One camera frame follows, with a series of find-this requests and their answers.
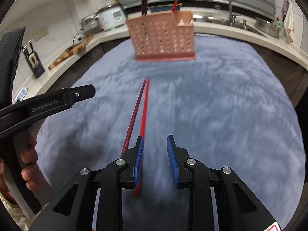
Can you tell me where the bright red chopstick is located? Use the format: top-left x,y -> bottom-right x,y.
171,0 -> 179,12
134,78 -> 150,197

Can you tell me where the white ceramic soup spoon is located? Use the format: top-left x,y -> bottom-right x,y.
178,18 -> 185,25

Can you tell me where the person left hand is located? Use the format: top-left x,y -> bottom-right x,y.
1,134 -> 40,205

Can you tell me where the checkered wooden cutting board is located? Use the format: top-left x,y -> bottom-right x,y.
48,34 -> 94,70

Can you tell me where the black knife block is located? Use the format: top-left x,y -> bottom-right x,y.
21,40 -> 45,78

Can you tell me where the stainless steamer pot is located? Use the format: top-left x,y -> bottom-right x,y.
80,14 -> 101,36

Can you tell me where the blue-grey fleece mat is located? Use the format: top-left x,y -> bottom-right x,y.
37,36 -> 305,230

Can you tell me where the white rice cooker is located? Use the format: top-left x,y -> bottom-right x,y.
97,4 -> 127,31

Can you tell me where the pink perforated utensil holder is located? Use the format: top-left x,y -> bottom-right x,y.
126,10 -> 196,62

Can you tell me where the blue yellow colander bowl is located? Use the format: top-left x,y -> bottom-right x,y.
147,3 -> 182,13

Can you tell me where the stainless steel sink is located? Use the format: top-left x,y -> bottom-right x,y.
193,15 -> 268,39

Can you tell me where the stainless steel mixing bowl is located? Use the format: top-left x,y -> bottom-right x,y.
256,17 -> 280,38

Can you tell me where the green dish soap bottle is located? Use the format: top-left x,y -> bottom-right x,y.
274,17 -> 282,39

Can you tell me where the white hanging towel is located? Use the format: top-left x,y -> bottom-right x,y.
284,0 -> 295,43

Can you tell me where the purple hanging cloth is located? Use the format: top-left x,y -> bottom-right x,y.
281,0 -> 290,21

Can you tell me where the wall power socket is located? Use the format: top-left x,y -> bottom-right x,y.
32,27 -> 49,42

